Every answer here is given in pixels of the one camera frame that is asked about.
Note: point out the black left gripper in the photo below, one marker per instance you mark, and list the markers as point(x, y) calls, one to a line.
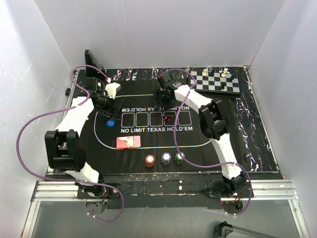
point(116, 111)

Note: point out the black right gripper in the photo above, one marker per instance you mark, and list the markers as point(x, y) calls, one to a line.
point(158, 94)

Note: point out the blue small blind button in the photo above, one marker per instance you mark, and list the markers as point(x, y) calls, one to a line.
point(110, 123)

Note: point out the black triangular all-in marker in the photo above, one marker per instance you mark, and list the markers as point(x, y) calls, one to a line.
point(167, 119)

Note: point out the red poker chip stack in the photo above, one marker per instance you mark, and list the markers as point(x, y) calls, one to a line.
point(149, 161)

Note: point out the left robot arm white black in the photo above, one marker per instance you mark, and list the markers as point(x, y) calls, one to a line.
point(65, 151)

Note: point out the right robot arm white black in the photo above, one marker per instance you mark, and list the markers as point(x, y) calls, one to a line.
point(213, 124)

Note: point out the black texas holdem poker mat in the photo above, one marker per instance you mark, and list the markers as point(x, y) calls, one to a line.
point(139, 117)

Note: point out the red playing card deck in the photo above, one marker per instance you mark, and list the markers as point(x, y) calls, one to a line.
point(128, 142)

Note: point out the black white chess board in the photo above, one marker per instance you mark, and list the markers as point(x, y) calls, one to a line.
point(210, 85)

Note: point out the green poker chip stack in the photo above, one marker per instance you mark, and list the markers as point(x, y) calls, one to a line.
point(178, 158)

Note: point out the white chess pawn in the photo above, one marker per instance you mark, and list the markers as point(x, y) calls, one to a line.
point(224, 72)

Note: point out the black case corner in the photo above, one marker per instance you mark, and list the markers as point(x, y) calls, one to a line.
point(226, 230)

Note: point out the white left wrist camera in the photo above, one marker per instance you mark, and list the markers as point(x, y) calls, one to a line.
point(112, 89)

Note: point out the aluminium frame rail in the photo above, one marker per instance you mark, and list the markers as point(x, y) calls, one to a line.
point(271, 189)

